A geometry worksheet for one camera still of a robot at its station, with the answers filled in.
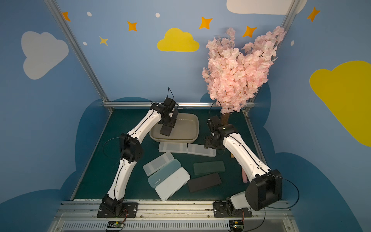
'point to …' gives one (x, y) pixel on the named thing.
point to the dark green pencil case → (200, 168)
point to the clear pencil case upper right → (199, 149)
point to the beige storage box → (186, 129)
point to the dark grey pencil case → (165, 130)
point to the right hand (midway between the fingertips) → (213, 143)
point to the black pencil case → (203, 182)
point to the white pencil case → (172, 183)
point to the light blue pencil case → (155, 179)
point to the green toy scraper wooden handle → (232, 155)
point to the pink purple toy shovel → (244, 177)
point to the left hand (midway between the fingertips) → (169, 120)
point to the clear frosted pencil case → (157, 163)
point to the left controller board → (115, 224)
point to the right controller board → (236, 224)
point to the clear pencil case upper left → (173, 147)
